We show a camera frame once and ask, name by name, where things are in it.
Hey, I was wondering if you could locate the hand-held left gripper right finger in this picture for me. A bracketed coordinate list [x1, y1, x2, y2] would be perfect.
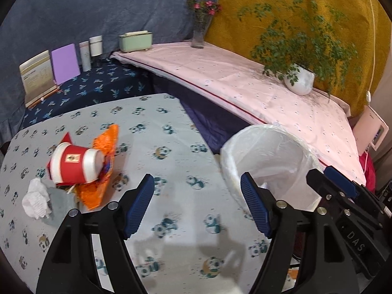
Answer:
[240, 171, 359, 294]

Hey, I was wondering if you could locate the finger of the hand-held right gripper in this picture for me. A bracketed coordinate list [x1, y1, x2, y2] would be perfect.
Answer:
[306, 168, 347, 212]
[324, 165, 359, 198]

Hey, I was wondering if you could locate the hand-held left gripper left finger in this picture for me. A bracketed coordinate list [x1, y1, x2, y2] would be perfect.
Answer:
[36, 173, 156, 294]

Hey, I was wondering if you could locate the bin with white bag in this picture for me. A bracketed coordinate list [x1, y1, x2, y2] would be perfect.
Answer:
[220, 124, 325, 214]

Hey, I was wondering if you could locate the orange foil snack wrapper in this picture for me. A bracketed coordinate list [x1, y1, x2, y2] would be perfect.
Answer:
[75, 124, 120, 211]

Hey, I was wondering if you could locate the grey face mask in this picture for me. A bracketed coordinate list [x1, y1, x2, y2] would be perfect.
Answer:
[45, 186, 78, 219]

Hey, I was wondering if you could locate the red and white paper cup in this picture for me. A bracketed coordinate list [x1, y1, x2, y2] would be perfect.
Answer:
[47, 142, 105, 187]

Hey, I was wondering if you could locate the red paper packet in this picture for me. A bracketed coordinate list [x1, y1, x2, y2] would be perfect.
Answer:
[46, 132, 81, 191]

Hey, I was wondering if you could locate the white tissue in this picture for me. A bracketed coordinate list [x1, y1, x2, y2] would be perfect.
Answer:
[22, 178, 52, 220]

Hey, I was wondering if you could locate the bright red cloth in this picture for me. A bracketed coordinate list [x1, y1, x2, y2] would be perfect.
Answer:
[358, 151, 378, 191]

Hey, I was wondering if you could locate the pink and white device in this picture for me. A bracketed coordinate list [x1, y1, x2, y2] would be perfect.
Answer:
[352, 106, 386, 151]

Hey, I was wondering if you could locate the grey panda print tablecloth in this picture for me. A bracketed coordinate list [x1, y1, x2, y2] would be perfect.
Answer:
[0, 93, 302, 294]

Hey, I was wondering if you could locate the green plant in white pot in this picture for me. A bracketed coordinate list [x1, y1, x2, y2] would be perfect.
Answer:
[237, 0, 359, 97]

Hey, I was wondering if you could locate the pink cloth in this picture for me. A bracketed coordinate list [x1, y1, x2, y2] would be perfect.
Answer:
[110, 41, 367, 188]

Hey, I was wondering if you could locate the dark blue patterned cloth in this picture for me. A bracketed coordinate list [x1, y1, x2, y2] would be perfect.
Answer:
[20, 58, 154, 129]

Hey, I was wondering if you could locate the wooden pencil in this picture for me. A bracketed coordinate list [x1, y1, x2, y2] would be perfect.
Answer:
[27, 88, 63, 108]

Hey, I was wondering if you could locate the tall white bottle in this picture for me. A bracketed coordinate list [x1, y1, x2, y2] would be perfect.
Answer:
[79, 41, 92, 72]

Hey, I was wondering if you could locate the purple card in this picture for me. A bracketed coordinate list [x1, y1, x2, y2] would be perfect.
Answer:
[51, 43, 81, 85]

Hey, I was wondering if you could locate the pale green tissue box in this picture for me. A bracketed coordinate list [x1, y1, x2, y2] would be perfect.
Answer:
[118, 30, 154, 53]

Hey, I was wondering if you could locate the short white jar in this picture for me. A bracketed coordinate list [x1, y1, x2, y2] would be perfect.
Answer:
[89, 36, 103, 57]

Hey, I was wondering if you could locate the beige desk calendar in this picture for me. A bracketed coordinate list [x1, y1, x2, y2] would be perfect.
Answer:
[19, 50, 59, 109]

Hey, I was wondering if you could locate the glass vase with red flowers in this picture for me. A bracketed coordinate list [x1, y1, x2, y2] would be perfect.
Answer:
[186, 0, 222, 49]

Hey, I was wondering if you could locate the grey-blue blanket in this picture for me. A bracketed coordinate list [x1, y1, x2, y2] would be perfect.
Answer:
[0, 0, 221, 147]

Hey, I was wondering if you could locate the white cable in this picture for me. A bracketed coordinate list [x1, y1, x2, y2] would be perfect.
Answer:
[365, 0, 379, 103]

